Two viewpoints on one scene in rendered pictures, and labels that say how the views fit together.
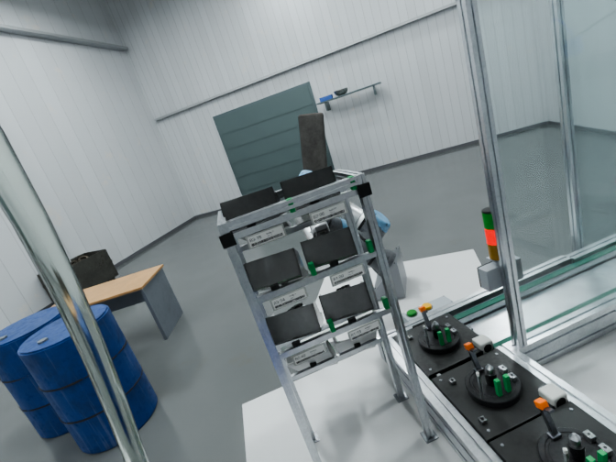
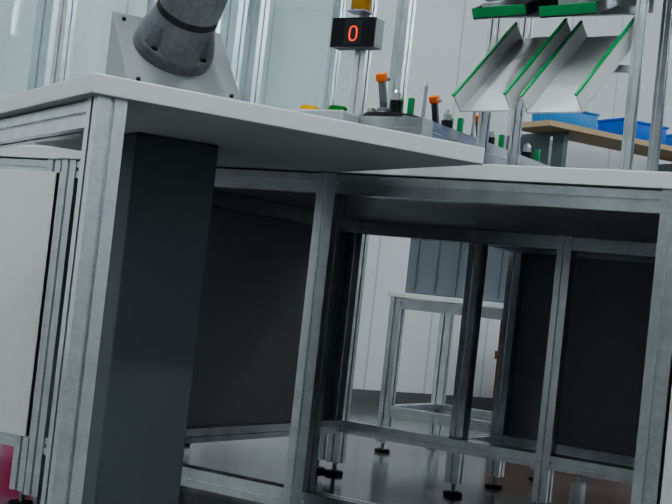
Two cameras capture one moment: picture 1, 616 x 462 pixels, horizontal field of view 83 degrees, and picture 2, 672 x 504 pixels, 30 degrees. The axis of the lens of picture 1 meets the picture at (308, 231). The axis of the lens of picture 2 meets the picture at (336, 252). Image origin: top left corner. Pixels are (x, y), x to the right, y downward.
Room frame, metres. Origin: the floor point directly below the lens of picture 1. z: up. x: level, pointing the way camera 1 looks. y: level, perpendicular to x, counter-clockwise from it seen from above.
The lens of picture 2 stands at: (3.20, 1.40, 0.59)
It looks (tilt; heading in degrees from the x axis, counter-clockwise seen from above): 2 degrees up; 220
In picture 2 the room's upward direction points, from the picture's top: 6 degrees clockwise
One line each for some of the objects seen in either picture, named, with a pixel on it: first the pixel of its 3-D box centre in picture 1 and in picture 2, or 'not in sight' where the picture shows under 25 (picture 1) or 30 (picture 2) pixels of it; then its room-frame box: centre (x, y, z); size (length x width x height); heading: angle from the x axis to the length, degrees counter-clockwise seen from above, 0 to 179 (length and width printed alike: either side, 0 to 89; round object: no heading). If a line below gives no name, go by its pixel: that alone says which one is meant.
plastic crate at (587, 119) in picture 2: not in sight; (564, 119); (-2.90, -2.21, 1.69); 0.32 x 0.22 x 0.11; 161
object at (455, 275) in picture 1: (395, 294); (187, 137); (1.62, -0.33, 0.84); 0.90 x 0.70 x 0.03; 71
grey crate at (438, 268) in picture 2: not in sight; (501, 273); (-0.91, -1.24, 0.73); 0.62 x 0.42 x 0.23; 99
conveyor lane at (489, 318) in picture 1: (519, 324); not in sight; (1.04, -0.62, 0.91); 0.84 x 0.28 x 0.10; 99
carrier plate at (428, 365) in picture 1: (439, 343); not in sight; (1.02, -0.32, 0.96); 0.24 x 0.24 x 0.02; 9
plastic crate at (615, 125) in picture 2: not in sight; (631, 133); (-3.38, -2.04, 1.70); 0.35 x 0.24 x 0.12; 161
